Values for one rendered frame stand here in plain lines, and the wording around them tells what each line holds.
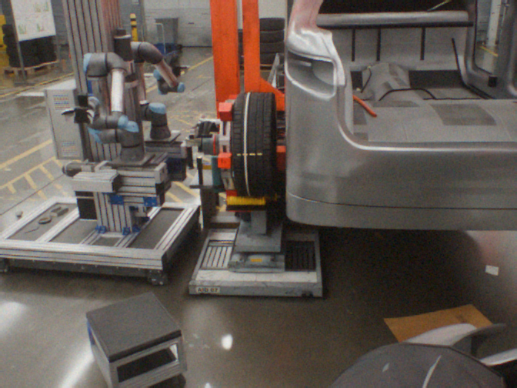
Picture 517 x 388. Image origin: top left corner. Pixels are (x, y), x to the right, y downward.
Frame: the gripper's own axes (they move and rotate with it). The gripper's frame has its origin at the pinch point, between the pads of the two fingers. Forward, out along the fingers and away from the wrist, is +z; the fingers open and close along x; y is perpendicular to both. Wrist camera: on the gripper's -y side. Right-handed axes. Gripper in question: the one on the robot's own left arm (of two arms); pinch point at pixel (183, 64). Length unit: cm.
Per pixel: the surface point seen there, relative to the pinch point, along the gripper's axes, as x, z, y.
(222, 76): 54, -34, -6
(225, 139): 88, -91, 16
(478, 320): 249, -78, 88
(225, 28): 53, -33, -38
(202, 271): 83, -100, 106
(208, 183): 52, -43, 72
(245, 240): 101, -75, 88
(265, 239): 112, -68, 87
